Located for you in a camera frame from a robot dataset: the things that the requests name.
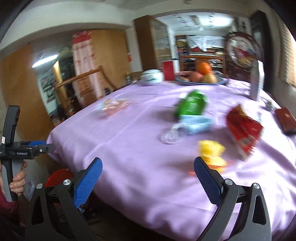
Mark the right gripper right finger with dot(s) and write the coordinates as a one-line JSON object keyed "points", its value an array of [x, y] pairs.
{"points": [[252, 222]]}

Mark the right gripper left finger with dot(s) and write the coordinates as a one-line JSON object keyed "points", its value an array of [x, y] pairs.
{"points": [[54, 211]]}

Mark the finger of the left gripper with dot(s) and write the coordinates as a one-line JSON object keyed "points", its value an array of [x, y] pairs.
{"points": [[37, 143]]}

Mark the clear pink plastic wrapper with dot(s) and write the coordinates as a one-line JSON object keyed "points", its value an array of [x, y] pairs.
{"points": [[112, 106]]}

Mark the red snack package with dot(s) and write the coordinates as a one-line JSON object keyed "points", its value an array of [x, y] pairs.
{"points": [[244, 130]]}

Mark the clear plastic cup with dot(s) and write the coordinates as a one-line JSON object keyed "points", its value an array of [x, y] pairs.
{"points": [[174, 135]]}

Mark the green snack bag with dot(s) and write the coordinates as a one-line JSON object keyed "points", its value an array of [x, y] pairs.
{"points": [[194, 103]]}

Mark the red mesh trash basket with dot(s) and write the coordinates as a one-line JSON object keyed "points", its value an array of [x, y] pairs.
{"points": [[58, 177]]}

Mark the person's left hand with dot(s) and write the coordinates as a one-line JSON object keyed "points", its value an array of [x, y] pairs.
{"points": [[17, 186]]}

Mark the wooden armchair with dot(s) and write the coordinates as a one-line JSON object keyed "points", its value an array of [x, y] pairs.
{"points": [[84, 91]]}

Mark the pink floral curtain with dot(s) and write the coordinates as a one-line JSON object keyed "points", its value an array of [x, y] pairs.
{"points": [[84, 58]]}

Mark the brown leather wallet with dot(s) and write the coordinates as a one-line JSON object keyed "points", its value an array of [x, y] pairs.
{"points": [[286, 120]]}

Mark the purple tablecloth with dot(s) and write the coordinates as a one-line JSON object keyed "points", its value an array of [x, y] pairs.
{"points": [[153, 183]]}

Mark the small white cap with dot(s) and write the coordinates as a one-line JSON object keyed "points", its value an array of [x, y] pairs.
{"points": [[269, 105]]}

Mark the white ceramic lidded jar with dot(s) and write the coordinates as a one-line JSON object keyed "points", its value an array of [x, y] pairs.
{"points": [[152, 77]]}

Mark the silver metal bottle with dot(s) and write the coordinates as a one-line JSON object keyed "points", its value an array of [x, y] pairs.
{"points": [[256, 80]]}

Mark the yellow pear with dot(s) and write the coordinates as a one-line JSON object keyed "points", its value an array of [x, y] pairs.
{"points": [[209, 78]]}

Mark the red box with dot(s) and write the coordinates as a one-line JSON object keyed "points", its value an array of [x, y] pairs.
{"points": [[170, 68]]}

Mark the red apple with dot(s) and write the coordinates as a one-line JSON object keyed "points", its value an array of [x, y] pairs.
{"points": [[196, 77]]}

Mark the brown glass cabinet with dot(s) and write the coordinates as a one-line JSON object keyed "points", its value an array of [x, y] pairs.
{"points": [[153, 42]]}

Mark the blue fruit plate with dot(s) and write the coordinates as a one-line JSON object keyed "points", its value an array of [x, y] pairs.
{"points": [[184, 77]]}

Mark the orange fruit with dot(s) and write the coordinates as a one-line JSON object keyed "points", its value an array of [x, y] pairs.
{"points": [[204, 68]]}

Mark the striped window curtain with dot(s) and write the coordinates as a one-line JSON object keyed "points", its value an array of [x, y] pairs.
{"points": [[286, 71]]}

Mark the dark tall cabinet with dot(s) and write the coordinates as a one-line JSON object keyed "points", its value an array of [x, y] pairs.
{"points": [[261, 32]]}

